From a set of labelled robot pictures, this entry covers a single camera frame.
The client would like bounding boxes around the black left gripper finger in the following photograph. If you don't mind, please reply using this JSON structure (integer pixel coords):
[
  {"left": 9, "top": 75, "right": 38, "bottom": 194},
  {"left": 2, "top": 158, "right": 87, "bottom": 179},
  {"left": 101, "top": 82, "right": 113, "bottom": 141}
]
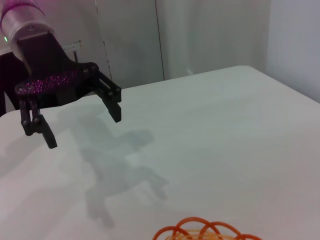
[
  {"left": 19, "top": 93, "right": 58, "bottom": 150},
  {"left": 84, "top": 71, "right": 123, "bottom": 124}
]

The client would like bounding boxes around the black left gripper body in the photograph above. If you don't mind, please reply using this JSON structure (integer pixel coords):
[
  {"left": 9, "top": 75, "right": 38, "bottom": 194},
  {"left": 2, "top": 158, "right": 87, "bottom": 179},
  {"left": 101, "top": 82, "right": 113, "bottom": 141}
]
[{"left": 14, "top": 31, "right": 100, "bottom": 110}]

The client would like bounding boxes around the orange plastic wire basket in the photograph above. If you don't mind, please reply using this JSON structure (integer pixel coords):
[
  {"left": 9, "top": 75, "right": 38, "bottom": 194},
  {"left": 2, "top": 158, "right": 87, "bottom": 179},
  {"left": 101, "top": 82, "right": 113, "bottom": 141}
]
[{"left": 152, "top": 216, "right": 263, "bottom": 240}]

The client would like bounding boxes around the left arm connector cable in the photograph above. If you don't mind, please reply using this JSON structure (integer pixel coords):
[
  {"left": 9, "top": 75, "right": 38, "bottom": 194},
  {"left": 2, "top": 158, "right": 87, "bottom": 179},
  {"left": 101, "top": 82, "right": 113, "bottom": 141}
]
[{"left": 62, "top": 39, "right": 83, "bottom": 63}]

